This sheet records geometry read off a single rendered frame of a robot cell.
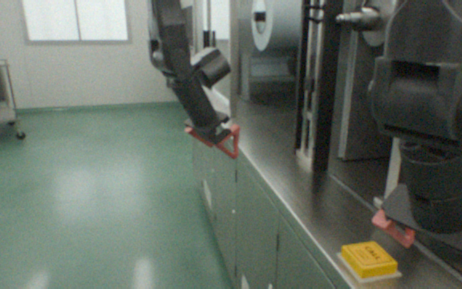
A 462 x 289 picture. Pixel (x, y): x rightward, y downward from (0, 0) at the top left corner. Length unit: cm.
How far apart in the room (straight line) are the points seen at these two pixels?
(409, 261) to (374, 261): 9
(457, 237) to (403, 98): 17
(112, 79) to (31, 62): 119
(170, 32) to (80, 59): 557
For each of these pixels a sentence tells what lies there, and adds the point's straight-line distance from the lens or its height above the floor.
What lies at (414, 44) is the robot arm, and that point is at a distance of 32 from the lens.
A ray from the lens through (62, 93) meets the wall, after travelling 636.
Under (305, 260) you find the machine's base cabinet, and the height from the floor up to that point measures 78.
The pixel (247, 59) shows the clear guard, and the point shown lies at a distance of 168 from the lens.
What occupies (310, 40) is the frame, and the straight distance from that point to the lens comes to 112.
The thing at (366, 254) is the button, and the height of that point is 92.
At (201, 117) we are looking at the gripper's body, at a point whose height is 114.
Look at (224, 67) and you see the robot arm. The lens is 76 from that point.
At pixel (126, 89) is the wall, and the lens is 623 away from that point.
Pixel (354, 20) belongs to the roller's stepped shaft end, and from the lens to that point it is 103.
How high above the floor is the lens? 132
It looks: 19 degrees down
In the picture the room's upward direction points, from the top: straight up
